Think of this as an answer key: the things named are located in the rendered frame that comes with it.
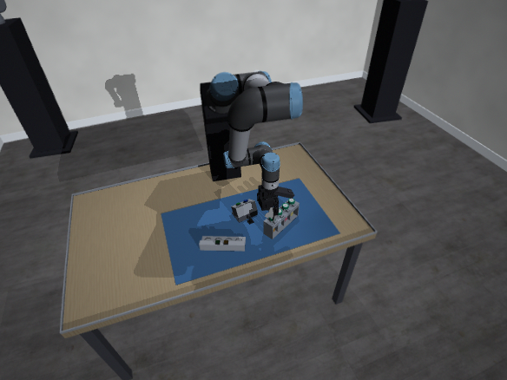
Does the blue work mat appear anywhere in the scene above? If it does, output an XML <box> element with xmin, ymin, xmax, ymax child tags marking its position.
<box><xmin>161</xmin><ymin>179</ymin><xmax>340</xmax><ymax>285</ymax></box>

